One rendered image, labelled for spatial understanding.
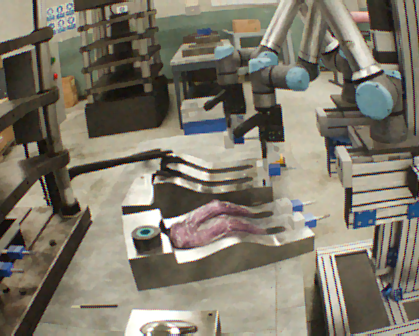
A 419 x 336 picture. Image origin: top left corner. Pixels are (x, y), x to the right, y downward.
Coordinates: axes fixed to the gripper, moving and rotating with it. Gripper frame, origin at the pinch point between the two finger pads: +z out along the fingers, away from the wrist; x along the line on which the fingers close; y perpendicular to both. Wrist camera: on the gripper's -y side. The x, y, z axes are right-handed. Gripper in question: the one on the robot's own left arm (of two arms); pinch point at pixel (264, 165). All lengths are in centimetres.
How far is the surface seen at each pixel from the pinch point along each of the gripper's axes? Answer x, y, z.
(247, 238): -38.7, -5.2, 3.8
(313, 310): 28, 23, 93
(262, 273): -43.2, -1.5, 12.8
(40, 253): -28, -77, 15
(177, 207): -7.0, -28.4, 9.4
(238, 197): -7.0, -8.8, 7.3
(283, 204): -19.2, 5.1, 4.8
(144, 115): 375, -132, 82
